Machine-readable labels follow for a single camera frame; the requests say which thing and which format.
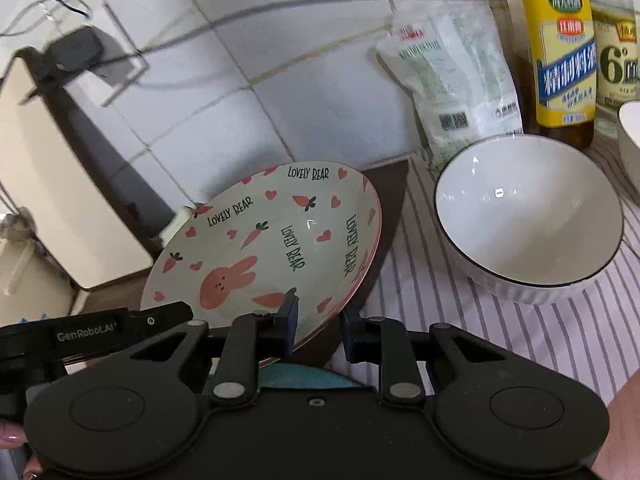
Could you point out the blue fried egg plate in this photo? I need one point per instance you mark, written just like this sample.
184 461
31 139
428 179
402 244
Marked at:
295 376

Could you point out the white rice cooker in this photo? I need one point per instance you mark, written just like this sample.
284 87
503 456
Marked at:
33 288

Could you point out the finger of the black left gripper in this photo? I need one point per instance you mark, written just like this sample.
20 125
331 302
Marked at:
154 320

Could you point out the cooking wine bottle yellow label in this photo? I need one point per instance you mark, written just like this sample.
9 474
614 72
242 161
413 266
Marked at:
555 54

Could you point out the white wall socket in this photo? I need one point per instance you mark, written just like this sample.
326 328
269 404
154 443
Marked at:
119 67

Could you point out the white salt bag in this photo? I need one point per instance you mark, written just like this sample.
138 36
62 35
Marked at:
449 56

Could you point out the pink bunny carrot plate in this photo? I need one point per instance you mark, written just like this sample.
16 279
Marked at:
270 254

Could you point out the white cutting board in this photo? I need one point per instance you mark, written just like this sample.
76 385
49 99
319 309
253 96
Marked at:
96 228

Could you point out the person left hand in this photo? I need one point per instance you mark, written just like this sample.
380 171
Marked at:
13 436

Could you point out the black power adapter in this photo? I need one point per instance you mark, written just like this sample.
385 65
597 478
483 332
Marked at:
71 54

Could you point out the white ribbed bowl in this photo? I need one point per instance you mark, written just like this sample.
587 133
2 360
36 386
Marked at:
628 137
528 218

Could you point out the white knife handle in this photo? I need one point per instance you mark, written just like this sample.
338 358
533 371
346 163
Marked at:
182 215

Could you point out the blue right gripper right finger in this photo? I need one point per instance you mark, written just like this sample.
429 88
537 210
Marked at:
374 340

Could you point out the striped table cloth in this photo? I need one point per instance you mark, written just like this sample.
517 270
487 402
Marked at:
592 337

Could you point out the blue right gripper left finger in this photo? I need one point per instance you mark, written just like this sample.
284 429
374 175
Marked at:
266 335

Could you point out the white vinegar bottle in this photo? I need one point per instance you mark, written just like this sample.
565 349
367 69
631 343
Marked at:
615 29

